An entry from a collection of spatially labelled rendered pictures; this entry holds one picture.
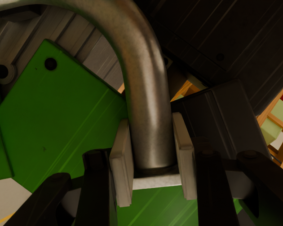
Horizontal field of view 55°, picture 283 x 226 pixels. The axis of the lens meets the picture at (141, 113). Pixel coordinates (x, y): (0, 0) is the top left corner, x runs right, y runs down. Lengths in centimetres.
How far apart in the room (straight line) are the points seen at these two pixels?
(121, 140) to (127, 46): 6
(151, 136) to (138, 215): 9
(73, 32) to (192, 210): 18
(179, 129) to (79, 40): 12
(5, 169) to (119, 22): 16
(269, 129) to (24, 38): 334
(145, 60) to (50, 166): 12
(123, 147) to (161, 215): 11
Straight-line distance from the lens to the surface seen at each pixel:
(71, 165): 24
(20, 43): 26
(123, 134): 17
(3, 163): 26
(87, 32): 24
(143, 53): 17
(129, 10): 18
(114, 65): 79
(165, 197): 24
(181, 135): 16
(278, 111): 374
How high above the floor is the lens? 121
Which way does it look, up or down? 13 degrees down
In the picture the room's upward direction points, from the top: 130 degrees clockwise
